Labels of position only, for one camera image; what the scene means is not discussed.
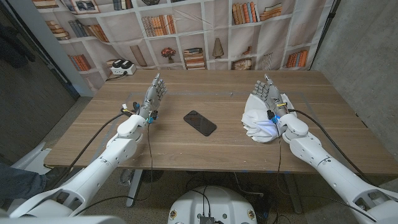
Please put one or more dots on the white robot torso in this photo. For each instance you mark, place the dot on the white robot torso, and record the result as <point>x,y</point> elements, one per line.
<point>214,202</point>

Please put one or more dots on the small black finned module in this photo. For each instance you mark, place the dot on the small black finned module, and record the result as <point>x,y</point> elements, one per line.
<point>206,220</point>

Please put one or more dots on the person in blue jeans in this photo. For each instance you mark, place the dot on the person in blue jeans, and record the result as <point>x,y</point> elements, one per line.
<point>18,183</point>

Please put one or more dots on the white power strip with adapters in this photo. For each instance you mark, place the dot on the white power strip with adapters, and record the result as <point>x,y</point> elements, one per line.
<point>123,69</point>

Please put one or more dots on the grey table leg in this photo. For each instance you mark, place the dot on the grey table leg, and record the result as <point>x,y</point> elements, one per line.
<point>293,193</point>
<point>134,186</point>

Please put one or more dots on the black smartphone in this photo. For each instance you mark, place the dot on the black smartphone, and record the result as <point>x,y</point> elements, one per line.
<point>200,123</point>

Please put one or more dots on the printed bookshelf backdrop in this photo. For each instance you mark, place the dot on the printed bookshelf backdrop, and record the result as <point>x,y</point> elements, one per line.
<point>192,28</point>

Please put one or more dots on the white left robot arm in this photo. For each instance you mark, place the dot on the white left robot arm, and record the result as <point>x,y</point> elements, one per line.
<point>93,174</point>

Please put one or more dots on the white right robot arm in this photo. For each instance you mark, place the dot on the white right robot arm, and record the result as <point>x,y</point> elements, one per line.
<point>335,168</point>

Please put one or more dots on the black backdrop stand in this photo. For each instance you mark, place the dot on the black backdrop stand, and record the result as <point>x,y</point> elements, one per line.
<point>326,28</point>

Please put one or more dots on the white cloth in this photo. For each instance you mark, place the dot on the white cloth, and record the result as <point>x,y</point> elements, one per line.
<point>256,121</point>

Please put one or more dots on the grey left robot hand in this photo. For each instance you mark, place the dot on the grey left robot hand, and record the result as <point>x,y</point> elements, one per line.
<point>152,96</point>

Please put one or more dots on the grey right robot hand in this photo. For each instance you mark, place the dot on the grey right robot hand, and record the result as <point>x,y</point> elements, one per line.
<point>273,96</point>

